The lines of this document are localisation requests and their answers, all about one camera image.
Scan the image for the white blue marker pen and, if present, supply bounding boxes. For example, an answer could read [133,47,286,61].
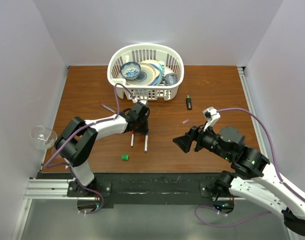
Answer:
[144,139,148,153]

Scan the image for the blue rimmed plate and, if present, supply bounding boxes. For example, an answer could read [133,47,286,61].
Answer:
[150,60,164,86]

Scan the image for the green pen cap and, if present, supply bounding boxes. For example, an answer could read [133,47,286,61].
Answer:
[121,154,129,161]

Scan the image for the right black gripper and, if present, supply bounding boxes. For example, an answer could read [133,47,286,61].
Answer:
[172,119,232,160]

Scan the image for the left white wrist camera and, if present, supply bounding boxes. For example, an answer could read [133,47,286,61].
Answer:
[139,100,148,107]

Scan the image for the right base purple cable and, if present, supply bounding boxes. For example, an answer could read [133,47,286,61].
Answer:
[194,205,272,228]

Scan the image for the aluminium frame rail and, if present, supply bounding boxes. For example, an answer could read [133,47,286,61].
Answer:
[237,65,271,166]

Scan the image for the black green highlighter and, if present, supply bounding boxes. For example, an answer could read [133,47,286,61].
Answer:
[185,95,192,110]

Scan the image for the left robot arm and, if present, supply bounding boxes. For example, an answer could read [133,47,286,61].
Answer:
[54,100,150,196]

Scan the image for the blue white porcelain bowl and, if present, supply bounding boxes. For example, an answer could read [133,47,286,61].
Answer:
[120,61,141,80]

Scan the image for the beige swirl plate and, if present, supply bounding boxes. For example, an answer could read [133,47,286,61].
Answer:
[127,63,159,86]

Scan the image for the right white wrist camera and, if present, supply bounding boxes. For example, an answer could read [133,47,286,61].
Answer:
[202,106,221,132]

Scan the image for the white red marker pen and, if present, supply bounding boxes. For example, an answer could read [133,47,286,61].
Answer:
[130,134,135,148]

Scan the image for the white plastic dish basket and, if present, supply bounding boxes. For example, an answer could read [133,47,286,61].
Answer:
[107,43,185,101]

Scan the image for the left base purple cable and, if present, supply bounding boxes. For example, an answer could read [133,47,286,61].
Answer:
[69,167,107,215]

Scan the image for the grey patterned mug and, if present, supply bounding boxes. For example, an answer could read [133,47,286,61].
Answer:
[161,73,178,86]

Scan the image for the purple marker pen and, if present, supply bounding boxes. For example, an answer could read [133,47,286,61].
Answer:
[101,104,116,113]

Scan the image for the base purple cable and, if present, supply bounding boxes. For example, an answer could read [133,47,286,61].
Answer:
[194,205,272,228]
[69,167,107,215]

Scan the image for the clear wine glass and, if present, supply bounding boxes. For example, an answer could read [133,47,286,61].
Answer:
[29,125,57,158]

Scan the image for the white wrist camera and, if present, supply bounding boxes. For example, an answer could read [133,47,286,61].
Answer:
[202,106,221,132]
[139,100,148,107]

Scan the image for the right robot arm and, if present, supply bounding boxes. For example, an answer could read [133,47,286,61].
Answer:
[172,125,305,237]

